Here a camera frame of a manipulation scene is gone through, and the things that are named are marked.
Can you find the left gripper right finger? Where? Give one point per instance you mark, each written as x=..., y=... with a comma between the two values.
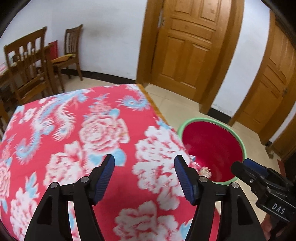
x=199, y=194

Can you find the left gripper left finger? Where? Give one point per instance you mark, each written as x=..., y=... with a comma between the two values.
x=88, y=191

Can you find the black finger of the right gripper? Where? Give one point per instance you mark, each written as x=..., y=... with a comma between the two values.
x=253, y=173

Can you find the right hand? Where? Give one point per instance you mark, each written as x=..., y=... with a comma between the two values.
x=273, y=229

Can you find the red bin green rim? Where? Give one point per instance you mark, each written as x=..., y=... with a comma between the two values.
x=213, y=145

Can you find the red floral tablecloth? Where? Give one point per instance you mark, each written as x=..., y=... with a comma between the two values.
x=62, y=138

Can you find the wooden door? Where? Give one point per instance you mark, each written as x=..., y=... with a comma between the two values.
x=271, y=95
x=187, y=46

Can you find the wooden dining table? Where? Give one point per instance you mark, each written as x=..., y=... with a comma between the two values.
x=31, y=75

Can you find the wooden chair near table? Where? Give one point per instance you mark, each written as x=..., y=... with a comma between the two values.
x=25, y=45

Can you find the red box on table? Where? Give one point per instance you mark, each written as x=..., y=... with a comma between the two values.
x=53, y=46

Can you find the wooden chair with cushion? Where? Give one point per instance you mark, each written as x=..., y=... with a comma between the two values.
x=71, y=54

